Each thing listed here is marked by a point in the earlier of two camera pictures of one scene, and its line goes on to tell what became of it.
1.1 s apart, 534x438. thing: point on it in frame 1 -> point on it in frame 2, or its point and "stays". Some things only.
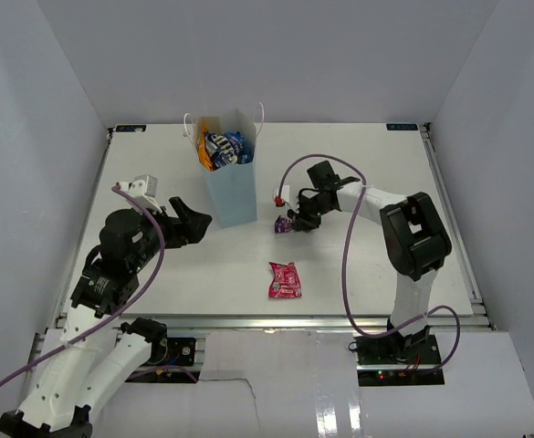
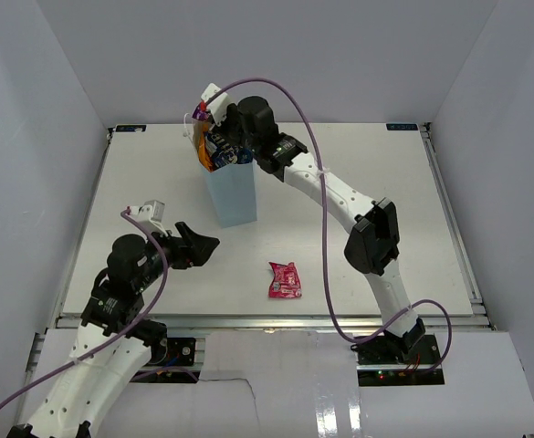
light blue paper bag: x=233 y=188 stays
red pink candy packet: x=286 y=282 stays
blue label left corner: x=130 y=129 stays
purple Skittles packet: x=284 y=224 -> x=199 y=114
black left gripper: x=199 y=221 -> x=198 y=246
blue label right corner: x=402 y=127 stays
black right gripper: x=302 y=220 -> x=232 y=111
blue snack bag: x=227 y=149 stays
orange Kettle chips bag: x=205 y=161 stays
